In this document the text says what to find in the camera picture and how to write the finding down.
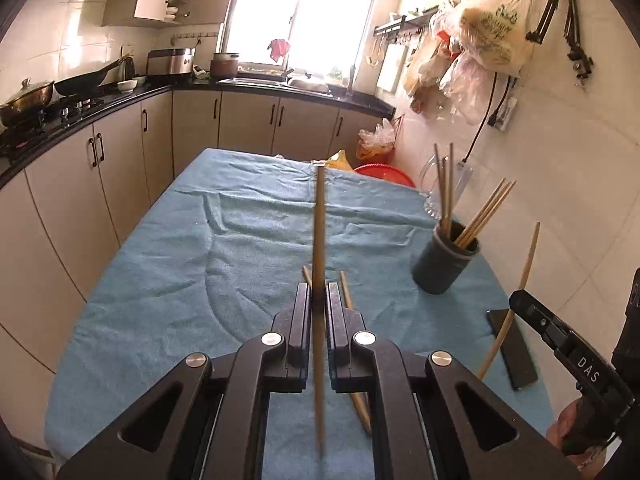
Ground brown cooking pot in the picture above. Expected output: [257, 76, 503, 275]
[209, 52, 240, 80]

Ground black smartphone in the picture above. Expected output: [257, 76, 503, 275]
[486, 308, 539, 391]

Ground white printed plastic bag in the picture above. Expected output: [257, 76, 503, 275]
[456, 0, 537, 79]

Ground bunch of hanging plastic bags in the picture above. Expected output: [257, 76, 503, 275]
[401, 2, 496, 127]

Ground bright kitchen window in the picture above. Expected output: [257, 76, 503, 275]
[225, 0, 382, 81]

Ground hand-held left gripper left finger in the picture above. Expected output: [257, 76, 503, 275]
[57, 282, 315, 480]

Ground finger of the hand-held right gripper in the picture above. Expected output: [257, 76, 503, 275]
[508, 289, 577, 362]

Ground metal wall rack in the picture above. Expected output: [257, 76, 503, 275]
[372, 6, 442, 38]

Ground black power cable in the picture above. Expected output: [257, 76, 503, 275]
[459, 71, 512, 165]

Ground red plastic basin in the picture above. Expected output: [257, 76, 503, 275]
[353, 162, 416, 189]

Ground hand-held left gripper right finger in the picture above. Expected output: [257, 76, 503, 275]
[325, 282, 583, 480]

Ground white wall socket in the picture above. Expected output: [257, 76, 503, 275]
[487, 96, 519, 132]

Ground steel kitchen sink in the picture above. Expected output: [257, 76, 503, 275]
[219, 71, 332, 95]

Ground black wok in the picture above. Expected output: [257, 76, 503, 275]
[53, 57, 127, 97]

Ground silver rice cooker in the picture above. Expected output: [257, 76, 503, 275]
[146, 47, 197, 79]

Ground dark grey utensil holder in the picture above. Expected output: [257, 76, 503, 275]
[411, 222, 481, 296]

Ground blue tablecloth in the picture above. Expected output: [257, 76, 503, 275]
[44, 147, 557, 480]

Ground black gas stove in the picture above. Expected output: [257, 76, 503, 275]
[0, 97, 107, 152]

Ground person's right hand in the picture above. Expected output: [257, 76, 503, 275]
[545, 399, 608, 472]

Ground steel pot with lid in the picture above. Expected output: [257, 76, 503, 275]
[0, 78, 55, 129]

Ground group of wooden chopsticks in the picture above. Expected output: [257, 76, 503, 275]
[433, 142, 517, 252]

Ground beige kitchen base cabinets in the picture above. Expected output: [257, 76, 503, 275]
[0, 87, 397, 383]

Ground clear plastic bag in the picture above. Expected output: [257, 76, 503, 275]
[355, 118, 399, 161]

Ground yellow plastic bag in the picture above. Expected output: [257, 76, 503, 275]
[324, 149, 357, 172]

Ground glass pitcher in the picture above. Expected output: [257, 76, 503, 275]
[418, 156, 474, 221]

